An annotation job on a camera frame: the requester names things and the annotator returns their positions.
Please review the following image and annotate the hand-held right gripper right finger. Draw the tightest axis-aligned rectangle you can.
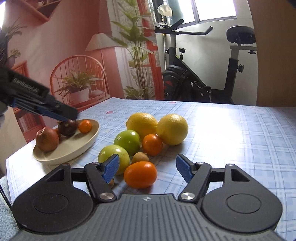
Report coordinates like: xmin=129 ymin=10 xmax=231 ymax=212
xmin=176 ymin=154 xmax=251 ymax=202

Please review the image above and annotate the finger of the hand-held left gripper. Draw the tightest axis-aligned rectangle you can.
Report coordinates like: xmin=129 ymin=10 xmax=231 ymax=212
xmin=13 ymin=103 xmax=70 ymax=122
xmin=14 ymin=95 xmax=78 ymax=121

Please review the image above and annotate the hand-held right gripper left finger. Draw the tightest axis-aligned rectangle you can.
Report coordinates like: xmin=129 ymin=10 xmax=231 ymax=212
xmin=45 ymin=154 xmax=121 ymax=202

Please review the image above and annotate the dark purple mangosteen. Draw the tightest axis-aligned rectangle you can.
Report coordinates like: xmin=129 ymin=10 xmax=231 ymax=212
xmin=57 ymin=119 xmax=78 ymax=137

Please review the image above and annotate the green apple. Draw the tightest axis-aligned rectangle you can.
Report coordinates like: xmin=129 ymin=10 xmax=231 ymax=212
xmin=98 ymin=145 xmax=130 ymax=175
xmin=113 ymin=130 xmax=141 ymax=156

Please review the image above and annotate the red apple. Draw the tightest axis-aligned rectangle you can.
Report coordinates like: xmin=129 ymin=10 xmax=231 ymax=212
xmin=35 ymin=127 xmax=60 ymax=153

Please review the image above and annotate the cream round plate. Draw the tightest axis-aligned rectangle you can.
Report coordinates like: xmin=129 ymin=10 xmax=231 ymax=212
xmin=32 ymin=119 xmax=100 ymax=165

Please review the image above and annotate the yellow lemon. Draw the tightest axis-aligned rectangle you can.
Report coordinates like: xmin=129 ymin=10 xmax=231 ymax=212
xmin=157 ymin=113 xmax=189 ymax=146
xmin=126 ymin=112 xmax=158 ymax=141

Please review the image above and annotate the pink room scene backdrop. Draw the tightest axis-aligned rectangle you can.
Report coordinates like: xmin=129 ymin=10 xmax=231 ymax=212
xmin=0 ymin=0 xmax=166 ymax=139

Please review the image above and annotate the black exercise bike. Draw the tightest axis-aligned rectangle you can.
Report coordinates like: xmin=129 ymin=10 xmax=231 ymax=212
xmin=154 ymin=19 xmax=258 ymax=105

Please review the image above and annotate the pale towel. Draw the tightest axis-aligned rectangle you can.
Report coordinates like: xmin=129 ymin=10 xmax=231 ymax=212
xmin=0 ymin=176 xmax=20 ymax=241

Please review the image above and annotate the white cap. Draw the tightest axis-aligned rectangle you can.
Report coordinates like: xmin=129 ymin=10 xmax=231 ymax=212
xmin=157 ymin=5 xmax=173 ymax=17

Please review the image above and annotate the wooden door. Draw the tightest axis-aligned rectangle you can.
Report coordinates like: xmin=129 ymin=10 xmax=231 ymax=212
xmin=246 ymin=0 xmax=296 ymax=107

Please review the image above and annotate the window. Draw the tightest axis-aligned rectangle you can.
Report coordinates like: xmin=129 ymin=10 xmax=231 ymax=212
xmin=151 ymin=0 xmax=237 ymax=26

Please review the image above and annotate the thin black cable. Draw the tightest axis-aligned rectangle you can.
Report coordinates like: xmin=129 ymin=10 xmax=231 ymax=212
xmin=0 ymin=183 xmax=12 ymax=208

